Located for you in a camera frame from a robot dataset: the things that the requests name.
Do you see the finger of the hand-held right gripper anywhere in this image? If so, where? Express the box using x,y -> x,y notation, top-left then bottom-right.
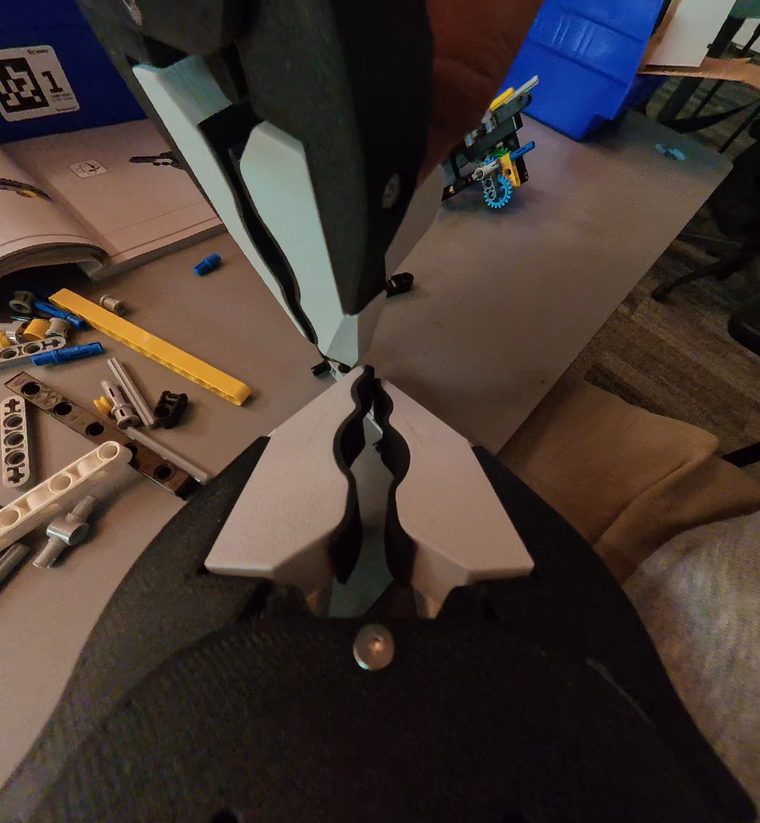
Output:
237,125 -> 359,372
132,54 -> 321,349

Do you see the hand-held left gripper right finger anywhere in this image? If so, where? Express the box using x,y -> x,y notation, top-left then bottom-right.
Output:
379,378 -> 536,619

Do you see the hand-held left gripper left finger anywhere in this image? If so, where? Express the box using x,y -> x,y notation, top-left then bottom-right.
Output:
204,365 -> 376,616

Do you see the light grey lego beam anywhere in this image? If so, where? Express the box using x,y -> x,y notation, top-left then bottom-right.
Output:
311,360 -> 385,451

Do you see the person's right forearm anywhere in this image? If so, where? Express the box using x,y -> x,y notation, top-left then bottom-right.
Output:
419,0 -> 546,189

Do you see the open lego instruction booklet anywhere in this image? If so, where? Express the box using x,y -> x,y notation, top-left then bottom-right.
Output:
0,119 -> 228,294

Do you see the long grey lego axle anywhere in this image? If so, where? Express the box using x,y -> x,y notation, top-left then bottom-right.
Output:
125,427 -> 214,485

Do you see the partly built lego model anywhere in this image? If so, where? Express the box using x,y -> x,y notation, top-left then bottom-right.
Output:
440,75 -> 537,212

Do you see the thin grey lego axle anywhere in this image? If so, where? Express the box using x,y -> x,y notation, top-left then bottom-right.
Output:
106,357 -> 156,429

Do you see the long yellow lego beam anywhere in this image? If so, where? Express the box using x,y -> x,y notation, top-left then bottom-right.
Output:
48,287 -> 253,406

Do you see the grey yellow lego pin joiner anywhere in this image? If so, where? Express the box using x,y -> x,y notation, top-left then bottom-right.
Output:
93,378 -> 142,431

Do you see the silver lego axle connector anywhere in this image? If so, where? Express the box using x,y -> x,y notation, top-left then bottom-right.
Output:
32,494 -> 98,569

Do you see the long black lego beam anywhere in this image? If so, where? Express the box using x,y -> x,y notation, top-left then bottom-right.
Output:
4,371 -> 201,500

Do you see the white lego beam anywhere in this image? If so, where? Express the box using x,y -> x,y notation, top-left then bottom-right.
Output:
0,441 -> 134,574

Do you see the long blue lego axle pin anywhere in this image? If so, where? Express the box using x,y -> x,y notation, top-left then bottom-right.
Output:
30,342 -> 106,368

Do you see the thin grey lego liftarm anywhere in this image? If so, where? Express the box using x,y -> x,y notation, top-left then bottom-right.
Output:
0,396 -> 32,487
0,339 -> 67,378

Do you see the blue storage bin with tag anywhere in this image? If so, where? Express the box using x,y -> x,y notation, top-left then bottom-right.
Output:
0,0 -> 151,144

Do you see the black white marker tag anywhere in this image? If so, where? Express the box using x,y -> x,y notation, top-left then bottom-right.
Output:
0,44 -> 80,122

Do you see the white fuzzy cloth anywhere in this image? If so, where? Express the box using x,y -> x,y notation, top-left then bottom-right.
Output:
623,495 -> 760,823

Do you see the cardboard sheet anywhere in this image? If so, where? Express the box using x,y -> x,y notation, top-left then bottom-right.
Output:
636,0 -> 760,92

